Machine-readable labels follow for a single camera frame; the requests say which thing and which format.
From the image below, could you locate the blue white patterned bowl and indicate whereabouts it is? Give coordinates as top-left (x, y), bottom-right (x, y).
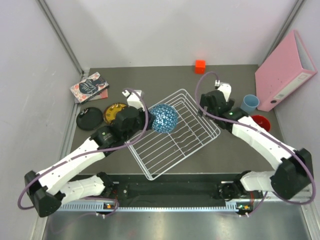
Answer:
top-left (149, 104), bottom-right (179, 134)

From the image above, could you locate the yellow patterned plate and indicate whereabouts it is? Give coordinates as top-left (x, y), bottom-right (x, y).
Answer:
top-left (103, 102), bottom-right (127, 124)

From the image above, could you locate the black plate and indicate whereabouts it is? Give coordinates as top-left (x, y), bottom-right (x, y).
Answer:
top-left (76, 107), bottom-right (104, 131)

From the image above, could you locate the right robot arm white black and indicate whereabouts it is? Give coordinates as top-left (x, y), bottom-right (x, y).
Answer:
top-left (198, 90), bottom-right (313, 200)

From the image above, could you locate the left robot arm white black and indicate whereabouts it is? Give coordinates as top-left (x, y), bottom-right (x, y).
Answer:
top-left (24, 106), bottom-right (155, 218)

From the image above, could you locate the light blue cup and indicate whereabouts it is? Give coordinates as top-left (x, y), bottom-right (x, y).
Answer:
top-left (240, 94), bottom-right (260, 114)

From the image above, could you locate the orange cube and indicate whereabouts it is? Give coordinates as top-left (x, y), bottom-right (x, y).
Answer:
top-left (194, 59), bottom-right (206, 75)

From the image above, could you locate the pink book underneath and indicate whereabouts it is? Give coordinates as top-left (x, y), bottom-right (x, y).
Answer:
top-left (89, 88), bottom-right (108, 101)

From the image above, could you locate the Little Women book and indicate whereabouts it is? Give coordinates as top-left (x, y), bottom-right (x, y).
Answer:
top-left (69, 72), bottom-right (110, 104)

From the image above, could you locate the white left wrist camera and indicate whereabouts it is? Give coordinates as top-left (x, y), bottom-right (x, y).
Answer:
top-left (122, 90), bottom-right (145, 111)

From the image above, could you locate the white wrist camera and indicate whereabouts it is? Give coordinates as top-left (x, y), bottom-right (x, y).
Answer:
top-left (122, 90), bottom-right (145, 111)
top-left (214, 80), bottom-right (232, 102)

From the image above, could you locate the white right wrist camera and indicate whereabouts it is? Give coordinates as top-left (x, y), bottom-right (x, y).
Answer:
top-left (214, 80), bottom-right (232, 102)

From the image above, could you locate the white wire dish rack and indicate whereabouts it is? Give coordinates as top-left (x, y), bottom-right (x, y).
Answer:
top-left (128, 89), bottom-right (221, 181)

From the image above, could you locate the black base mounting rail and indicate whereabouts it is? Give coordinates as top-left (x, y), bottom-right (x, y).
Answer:
top-left (74, 172), bottom-right (266, 208)

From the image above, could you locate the pink ring binder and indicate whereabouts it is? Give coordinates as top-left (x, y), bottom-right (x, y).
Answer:
top-left (255, 30), bottom-right (318, 112)

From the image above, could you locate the aluminium frame post right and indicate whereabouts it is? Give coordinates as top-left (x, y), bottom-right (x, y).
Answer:
top-left (264, 0), bottom-right (307, 59)

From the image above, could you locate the aluminium frame post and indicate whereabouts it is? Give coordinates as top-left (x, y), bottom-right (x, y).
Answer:
top-left (35, 0), bottom-right (84, 76)
top-left (264, 0), bottom-right (307, 59)

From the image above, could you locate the aluminium frame post left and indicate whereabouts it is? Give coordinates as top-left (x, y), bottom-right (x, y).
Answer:
top-left (35, 0), bottom-right (84, 76)

